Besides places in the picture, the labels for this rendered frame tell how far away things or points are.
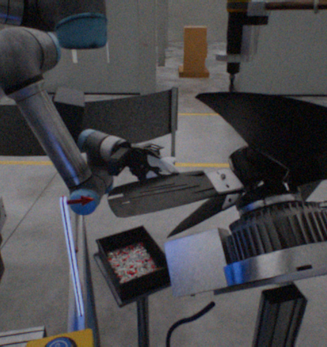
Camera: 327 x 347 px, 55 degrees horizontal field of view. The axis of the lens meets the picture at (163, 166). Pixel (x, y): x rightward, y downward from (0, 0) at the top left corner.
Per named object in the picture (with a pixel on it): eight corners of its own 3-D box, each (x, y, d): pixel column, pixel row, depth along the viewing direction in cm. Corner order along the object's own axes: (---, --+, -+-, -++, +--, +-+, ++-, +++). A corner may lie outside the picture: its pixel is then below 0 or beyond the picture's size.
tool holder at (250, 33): (269, 60, 59) (277, 1, 55) (251, 64, 55) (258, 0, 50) (227, 56, 65) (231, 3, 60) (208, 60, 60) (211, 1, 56)
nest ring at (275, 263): (311, 270, 80) (305, 254, 82) (398, 251, 56) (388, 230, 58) (211, 290, 75) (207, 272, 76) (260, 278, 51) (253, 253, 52)
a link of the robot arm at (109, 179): (82, 201, 95) (78, 168, 90) (93, 183, 105) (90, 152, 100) (108, 202, 94) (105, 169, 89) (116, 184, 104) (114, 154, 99)
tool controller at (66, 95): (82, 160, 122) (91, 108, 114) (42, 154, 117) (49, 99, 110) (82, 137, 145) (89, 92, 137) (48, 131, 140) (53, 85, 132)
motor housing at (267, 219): (309, 270, 78) (290, 219, 83) (380, 255, 58) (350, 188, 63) (222, 287, 73) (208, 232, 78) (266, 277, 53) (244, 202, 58)
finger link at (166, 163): (190, 156, 78) (161, 149, 83) (176, 162, 73) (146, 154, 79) (189, 169, 79) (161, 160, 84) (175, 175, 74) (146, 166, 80)
